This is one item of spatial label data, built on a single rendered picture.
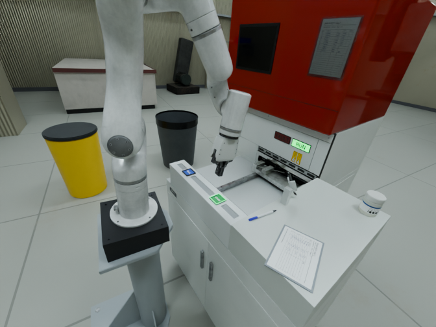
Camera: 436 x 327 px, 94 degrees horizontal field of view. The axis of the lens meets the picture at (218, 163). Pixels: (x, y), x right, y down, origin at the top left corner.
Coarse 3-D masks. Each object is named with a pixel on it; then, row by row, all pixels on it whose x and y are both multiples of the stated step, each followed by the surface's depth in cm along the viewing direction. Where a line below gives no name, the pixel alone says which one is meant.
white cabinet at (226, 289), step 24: (168, 192) 129; (192, 216) 107; (192, 240) 116; (216, 240) 92; (192, 264) 127; (216, 264) 98; (240, 264) 80; (216, 288) 105; (240, 288) 84; (336, 288) 78; (216, 312) 114; (240, 312) 90; (264, 312) 74
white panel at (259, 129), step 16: (256, 112) 135; (256, 128) 139; (272, 128) 128; (288, 128) 119; (304, 128) 110; (240, 144) 157; (256, 144) 143; (272, 144) 131; (288, 144) 121; (320, 144) 106; (288, 160) 124; (304, 160) 115; (320, 160) 108; (320, 176) 113
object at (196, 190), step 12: (180, 168) 112; (192, 168) 112; (180, 180) 108; (192, 180) 102; (204, 180) 103; (180, 192) 112; (192, 192) 100; (204, 192) 95; (216, 192) 95; (192, 204) 103; (204, 204) 92; (228, 204) 88; (204, 216) 95; (216, 216) 86; (228, 216) 82; (240, 216) 83; (216, 228) 89; (228, 228) 80; (228, 240) 83
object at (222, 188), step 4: (244, 176) 128; (248, 176) 129; (252, 176) 131; (256, 176) 134; (236, 180) 124; (240, 180) 125; (244, 180) 127; (224, 184) 120; (228, 184) 120; (232, 184) 122; (236, 184) 124; (220, 188) 116; (224, 188) 119; (228, 188) 121
